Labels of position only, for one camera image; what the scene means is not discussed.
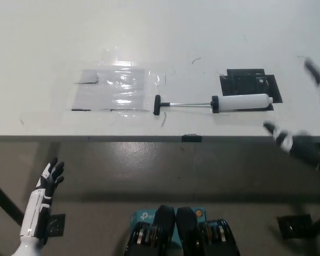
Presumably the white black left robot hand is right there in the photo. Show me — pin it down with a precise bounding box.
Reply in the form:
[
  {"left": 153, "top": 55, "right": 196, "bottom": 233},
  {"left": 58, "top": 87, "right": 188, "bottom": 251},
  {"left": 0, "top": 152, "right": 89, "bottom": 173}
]
[{"left": 13, "top": 157, "right": 66, "bottom": 256}]

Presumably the black table leg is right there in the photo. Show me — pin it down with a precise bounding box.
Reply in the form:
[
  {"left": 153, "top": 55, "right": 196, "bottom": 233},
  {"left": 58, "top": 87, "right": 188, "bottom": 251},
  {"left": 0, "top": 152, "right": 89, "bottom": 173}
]
[{"left": 0, "top": 174, "right": 25, "bottom": 225}]

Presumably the clear plastic bag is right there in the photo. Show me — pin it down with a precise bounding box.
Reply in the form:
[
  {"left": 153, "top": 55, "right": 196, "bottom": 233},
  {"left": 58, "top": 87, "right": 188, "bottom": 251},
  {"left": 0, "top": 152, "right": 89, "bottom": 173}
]
[{"left": 69, "top": 68, "right": 162, "bottom": 113}]

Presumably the teal cardboard box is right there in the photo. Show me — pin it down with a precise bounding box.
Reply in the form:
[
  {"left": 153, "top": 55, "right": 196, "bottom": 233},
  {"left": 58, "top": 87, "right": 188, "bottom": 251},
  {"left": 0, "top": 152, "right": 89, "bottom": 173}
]
[{"left": 130, "top": 207, "right": 207, "bottom": 243}]

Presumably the black tape patch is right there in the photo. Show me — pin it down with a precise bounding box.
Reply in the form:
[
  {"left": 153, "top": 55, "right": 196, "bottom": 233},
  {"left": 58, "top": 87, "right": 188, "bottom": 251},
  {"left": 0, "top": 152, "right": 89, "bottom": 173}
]
[{"left": 219, "top": 68, "right": 283, "bottom": 110}]

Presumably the teal black right robot hand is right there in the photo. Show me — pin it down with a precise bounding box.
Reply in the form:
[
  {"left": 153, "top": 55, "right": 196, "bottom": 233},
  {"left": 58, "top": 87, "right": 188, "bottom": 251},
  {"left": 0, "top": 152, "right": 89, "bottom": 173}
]
[{"left": 263, "top": 57, "right": 320, "bottom": 169}]

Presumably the black floor marker square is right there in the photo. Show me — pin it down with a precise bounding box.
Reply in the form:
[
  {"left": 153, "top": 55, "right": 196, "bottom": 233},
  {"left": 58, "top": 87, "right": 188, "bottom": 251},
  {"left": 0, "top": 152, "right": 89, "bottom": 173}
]
[
  {"left": 44, "top": 213, "right": 66, "bottom": 238},
  {"left": 276, "top": 214, "right": 314, "bottom": 239}
]

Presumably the white air pump black handle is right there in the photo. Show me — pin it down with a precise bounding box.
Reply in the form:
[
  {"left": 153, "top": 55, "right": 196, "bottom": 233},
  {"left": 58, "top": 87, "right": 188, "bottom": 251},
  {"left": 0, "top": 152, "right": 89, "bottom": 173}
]
[{"left": 153, "top": 94, "right": 274, "bottom": 116}]

